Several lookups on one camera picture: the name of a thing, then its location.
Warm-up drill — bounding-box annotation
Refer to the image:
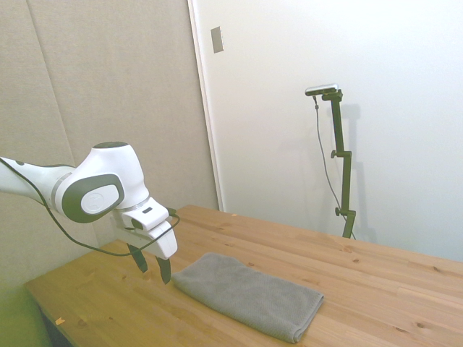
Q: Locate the black camera stand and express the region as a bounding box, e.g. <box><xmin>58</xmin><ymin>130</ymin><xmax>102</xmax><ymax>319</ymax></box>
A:
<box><xmin>321</xmin><ymin>89</ymin><xmax>357</xmax><ymax>239</ymax></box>

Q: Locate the white door frame strip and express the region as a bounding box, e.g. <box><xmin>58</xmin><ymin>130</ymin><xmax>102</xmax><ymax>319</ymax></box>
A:
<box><xmin>187</xmin><ymin>0</ymin><xmax>225</xmax><ymax>213</ymax></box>

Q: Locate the silver exterior camera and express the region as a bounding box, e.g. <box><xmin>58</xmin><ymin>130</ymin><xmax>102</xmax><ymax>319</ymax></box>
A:
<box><xmin>305</xmin><ymin>82</ymin><xmax>341</xmax><ymax>97</ymax></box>

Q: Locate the grey wall switch plate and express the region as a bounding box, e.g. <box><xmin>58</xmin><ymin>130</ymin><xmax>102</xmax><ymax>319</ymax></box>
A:
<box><xmin>210</xmin><ymin>25</ymin><xmax>225</xmax><ymax>54</ymax></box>

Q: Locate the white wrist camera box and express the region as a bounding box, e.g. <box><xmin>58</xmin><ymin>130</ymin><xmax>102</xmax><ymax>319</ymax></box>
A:
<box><xmin>121</xmin><ymin>197</ymin><xmax>171</xmax><ymax>232</ymax></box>

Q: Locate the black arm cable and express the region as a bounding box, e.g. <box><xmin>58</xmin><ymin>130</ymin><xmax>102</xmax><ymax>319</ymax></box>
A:
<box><xmin>0</xmin><ymin>156</ymin><xmax>182</xmax><ymax>257</ymax></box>

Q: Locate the grey terry towel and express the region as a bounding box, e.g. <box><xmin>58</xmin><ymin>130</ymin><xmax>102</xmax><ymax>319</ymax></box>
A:
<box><xmin>170</xmin><ymin>252</ymin><xmax>326</xmax><ymax>345</ymax></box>

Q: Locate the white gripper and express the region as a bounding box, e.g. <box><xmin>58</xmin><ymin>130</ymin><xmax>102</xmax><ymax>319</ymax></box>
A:
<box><xmin>110</xmin><ymin>210</ymin><xmax>179</xmax><ymax>286</ymax></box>

